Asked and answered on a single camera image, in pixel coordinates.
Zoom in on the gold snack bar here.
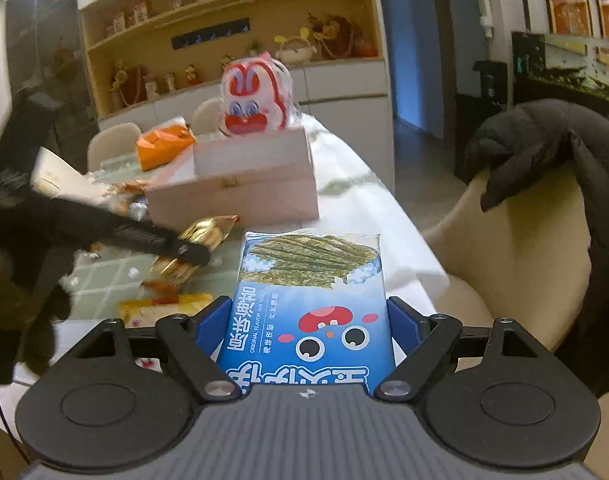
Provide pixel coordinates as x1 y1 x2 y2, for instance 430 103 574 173
142 216 239 295

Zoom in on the blue seaweed snack bag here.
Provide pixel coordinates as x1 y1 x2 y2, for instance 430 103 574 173
218 231 395 391

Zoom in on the yellow snack packet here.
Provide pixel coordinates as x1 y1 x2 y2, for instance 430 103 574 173
119 294 213 328

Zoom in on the green grid tablecloth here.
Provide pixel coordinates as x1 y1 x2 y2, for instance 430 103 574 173
58 154 246 323

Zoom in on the beige dining chair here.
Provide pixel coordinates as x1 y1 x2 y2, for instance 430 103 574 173
88 122 142 172

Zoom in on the beige armchair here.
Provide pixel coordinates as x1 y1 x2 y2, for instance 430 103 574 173
425 165 609 350

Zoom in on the orange tissue box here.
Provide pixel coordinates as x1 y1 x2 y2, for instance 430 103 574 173
135 125 196 171

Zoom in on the pink open storage box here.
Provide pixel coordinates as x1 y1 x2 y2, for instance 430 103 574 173
145 127 318 231

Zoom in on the black jacket on chair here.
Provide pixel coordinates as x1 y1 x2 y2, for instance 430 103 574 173
464 99 609 396

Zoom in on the wooden display shelf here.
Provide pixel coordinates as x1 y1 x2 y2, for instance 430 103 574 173
76 0 391 122

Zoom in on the red white rabbit bag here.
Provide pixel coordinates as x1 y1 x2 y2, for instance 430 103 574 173
220 52 296 136

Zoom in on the glass fish tank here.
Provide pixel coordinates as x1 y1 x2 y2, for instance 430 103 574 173
511 32 609 115

